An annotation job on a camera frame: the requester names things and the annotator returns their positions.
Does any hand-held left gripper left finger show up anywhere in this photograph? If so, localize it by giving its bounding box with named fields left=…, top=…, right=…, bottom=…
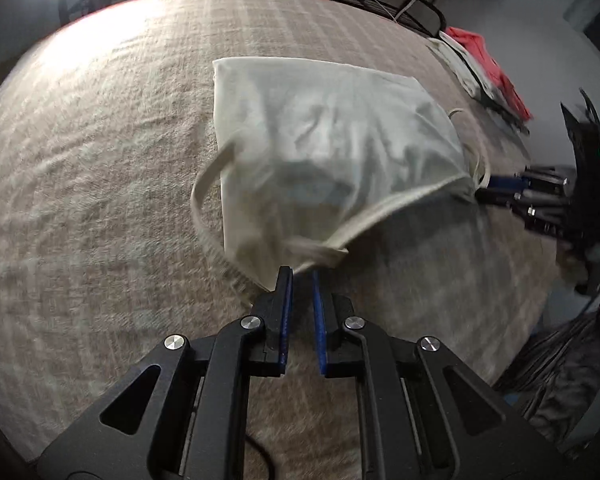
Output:
left=37, top=266, right=294, bottom=480

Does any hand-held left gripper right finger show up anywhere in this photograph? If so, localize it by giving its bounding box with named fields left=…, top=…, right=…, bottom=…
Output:
left=313, top=271, right=576, bottom=480

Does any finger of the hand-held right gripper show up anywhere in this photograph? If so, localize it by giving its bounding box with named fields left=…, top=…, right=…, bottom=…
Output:
left=485, top=166, right=572, bottom=197
left=474, top=187, right=576, bottom=237

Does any cream canvas tote bag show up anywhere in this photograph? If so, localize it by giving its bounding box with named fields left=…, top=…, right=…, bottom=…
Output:
left=190, top=56, right=492, bottom=293

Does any dark folded garment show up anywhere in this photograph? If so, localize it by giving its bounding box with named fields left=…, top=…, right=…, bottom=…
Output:
left=480, top=92, right=530, bottom=136

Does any pink folded garment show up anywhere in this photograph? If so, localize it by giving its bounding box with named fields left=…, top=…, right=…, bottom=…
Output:
left=447, top=27, right=533, bottom=121

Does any white folded garment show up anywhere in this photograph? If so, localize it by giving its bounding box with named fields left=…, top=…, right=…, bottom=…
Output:
left=426, top=32, right=483, bottom=100

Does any person's dark clothing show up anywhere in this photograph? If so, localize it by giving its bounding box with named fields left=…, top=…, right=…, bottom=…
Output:
left=494, top=295, right=600, bottom=458

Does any plaid blanket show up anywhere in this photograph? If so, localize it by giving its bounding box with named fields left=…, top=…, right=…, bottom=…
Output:
left=0, top=0, right=576, bottom=480

